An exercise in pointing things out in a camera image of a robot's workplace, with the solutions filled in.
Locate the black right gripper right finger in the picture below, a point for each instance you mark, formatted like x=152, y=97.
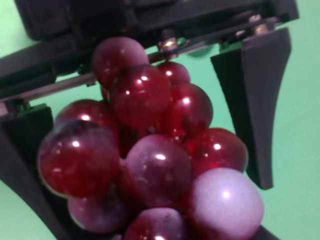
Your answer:
x=250, y=77

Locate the red grape bunch with leaf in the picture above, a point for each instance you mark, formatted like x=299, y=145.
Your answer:
x=145, y=164

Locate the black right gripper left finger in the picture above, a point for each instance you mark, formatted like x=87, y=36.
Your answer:
x=20, y=137

